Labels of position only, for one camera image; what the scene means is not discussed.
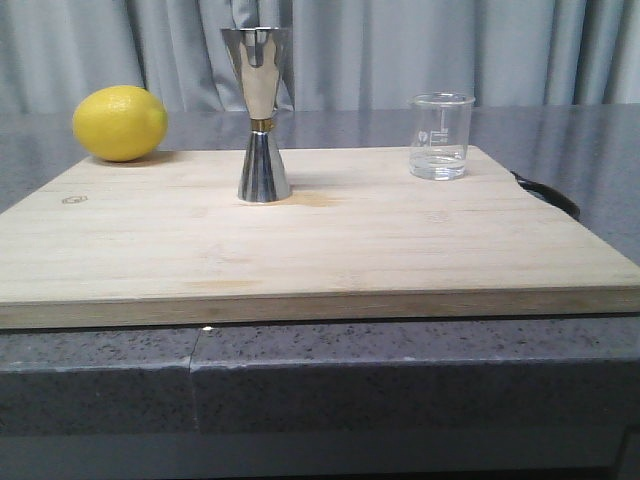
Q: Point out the silver double jigger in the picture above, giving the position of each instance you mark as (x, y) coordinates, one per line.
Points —
(257, 56)

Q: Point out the yellow lemon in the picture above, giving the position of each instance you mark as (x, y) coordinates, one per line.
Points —
(120, 123)

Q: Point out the wooden cutting board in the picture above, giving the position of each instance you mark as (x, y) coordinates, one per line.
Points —
(167, 241)

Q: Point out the grey curtain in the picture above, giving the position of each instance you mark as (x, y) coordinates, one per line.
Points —
(344, 55)

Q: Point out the clear glass beaker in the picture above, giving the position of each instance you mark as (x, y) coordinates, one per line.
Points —
(440, 140)

